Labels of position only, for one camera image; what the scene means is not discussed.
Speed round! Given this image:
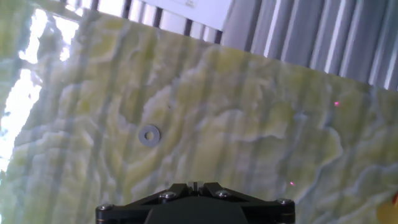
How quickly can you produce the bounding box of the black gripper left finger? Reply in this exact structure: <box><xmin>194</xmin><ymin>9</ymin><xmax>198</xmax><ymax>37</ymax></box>
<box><xmin>95</xmin><ymin>181</ymin><xmax>197</xmax><ymax>224</ymax></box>

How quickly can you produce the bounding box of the golden piggy bank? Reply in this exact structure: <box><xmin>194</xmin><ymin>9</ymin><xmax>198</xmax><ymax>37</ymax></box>
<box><xmin>375</xmin><ymin>192</ymin><xmax>398</xmax><ymax>224</ymax></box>

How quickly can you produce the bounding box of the green marble pattern mat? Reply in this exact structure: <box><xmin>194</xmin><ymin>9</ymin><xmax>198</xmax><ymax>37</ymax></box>
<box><xmin>0</xmin><ymin>0</ymin><xmax>398</xmax><ymax>224</ymax></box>

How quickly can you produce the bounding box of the grey metal washer coin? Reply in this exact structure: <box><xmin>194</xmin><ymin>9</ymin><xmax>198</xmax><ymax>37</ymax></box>
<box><xmin>137</xmin><ymin>124</ymin><xmax>162</xmax><ymax>147</ymax></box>

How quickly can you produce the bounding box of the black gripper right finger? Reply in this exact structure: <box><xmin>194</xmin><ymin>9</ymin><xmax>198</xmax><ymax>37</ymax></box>
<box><xmin>195</xmin><ymin>181</ymin><xmax>296</xmax><ymax>224</ymax></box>

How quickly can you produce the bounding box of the printed white paper sheet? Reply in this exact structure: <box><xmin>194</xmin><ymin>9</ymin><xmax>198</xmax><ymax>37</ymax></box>
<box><xmin>136</xmin><ymin>0</ymin><xmax>234</xmax><ymax>32</ymax></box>

